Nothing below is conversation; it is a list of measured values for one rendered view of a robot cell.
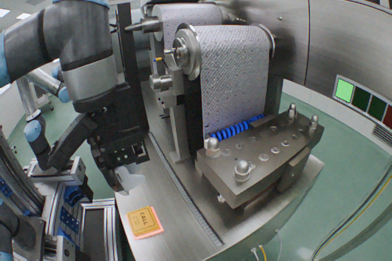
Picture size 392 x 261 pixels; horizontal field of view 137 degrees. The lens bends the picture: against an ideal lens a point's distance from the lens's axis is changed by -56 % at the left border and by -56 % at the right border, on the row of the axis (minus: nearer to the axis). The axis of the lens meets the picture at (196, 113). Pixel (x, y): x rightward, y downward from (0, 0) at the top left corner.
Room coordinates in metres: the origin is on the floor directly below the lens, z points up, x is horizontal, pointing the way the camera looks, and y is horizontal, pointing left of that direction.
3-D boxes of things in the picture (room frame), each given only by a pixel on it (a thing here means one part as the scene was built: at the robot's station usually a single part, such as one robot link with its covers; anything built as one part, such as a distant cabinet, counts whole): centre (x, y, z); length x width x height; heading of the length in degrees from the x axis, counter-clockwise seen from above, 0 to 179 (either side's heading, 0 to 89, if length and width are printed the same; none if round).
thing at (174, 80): (0.45, 0.07, 1.05); 0.06 x 0.05 x 0.31; 116
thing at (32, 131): (0.48, 0.83, 0.98); 0.13 x 0.12 x 0.14; 40
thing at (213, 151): (0.31, -0.04, 1.05); 0.04 x 0.04 x 0.04
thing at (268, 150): (0.34, -0.21, 1.00); 0.40 x 0.16 x 0.06; 116
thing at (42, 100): (3.08, 4.09, 0.51); 0.91 x 0.58 x 1.02; 50
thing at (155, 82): (0.43, 0.10, 1.18); 0.04 x 0.02 x 0.04; 26
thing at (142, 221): (0.19, 0.15, 0.91); 0.07 x 0.07 x 0.02; 26
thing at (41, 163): (0.47, 0.82, 0.87); 0.15 x 0.15 x 0.10
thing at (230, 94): (0.43, -0.12, 1.12); 0.23 x 0.01 x 0.18; 116
